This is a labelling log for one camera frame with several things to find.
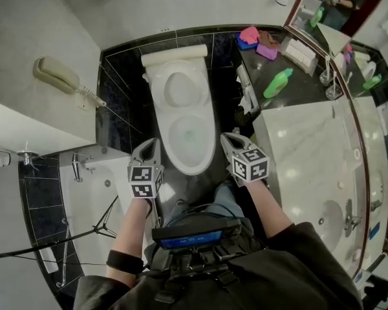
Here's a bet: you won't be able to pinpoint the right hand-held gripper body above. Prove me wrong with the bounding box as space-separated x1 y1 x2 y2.
226 147 270 187

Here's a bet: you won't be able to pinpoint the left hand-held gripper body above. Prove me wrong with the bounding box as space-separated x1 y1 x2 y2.
127 160 166 200

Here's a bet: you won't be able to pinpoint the green cleaner bottle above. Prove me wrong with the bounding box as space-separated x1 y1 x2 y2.
263 68 294 99

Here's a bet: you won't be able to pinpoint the person's left forearm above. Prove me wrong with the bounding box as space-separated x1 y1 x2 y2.
111 197 153 261

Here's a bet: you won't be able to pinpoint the person's right forearm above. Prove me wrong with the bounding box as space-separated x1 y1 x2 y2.
245 182 294 238

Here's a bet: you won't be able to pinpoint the black ribbed basket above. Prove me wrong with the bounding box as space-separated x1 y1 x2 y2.
234 107 252 125

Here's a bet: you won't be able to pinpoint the person's blue jeans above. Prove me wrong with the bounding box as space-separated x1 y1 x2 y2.
164 184 246 222

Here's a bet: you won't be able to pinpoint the white bathtub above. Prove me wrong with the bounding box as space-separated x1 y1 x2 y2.
58 145 133 287

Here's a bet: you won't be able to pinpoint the chrome bathtub faucet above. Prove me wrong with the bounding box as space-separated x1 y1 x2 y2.
71 152 94 183

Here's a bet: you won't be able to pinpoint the black tripod light stand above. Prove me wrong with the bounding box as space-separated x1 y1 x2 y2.
0 195 119 261

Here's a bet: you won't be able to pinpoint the black chest-mounted device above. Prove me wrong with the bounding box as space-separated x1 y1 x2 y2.
151 218 242 251

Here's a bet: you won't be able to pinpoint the white washbasin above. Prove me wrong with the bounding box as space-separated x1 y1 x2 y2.
312 200 343 254

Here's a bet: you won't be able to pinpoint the blue cloth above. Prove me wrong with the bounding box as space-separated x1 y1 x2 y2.
236 34 258 50

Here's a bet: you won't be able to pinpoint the clear glass tumbler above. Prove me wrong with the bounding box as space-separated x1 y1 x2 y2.
325 84 343 101
319 69 334 86

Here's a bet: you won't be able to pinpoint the clear acrylic tray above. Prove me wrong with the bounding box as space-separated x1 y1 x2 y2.
279 36 319 76

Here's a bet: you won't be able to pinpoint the group of white amenity boxes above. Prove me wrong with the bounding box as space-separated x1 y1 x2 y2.
283 39 316 70

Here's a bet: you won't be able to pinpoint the chrome grab bar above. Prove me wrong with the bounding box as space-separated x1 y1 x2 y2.
55 217 70 289

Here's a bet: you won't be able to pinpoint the chrome shower valve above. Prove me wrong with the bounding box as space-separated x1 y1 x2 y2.
16 142 40 171

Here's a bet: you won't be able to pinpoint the pink cloth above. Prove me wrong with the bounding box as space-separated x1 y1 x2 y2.
239 26 259 43

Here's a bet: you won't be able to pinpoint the wood-framed mirror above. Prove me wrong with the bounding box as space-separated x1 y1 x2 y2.
284 0 388 284

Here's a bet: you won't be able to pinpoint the person's black top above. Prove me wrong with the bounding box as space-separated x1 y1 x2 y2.
74 221 363 310

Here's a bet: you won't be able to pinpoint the chrome basin faucet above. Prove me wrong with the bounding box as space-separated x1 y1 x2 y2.
344 198 362 238

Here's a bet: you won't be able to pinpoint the beige wall telephone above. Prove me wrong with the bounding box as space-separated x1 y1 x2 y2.
32 56 107 108

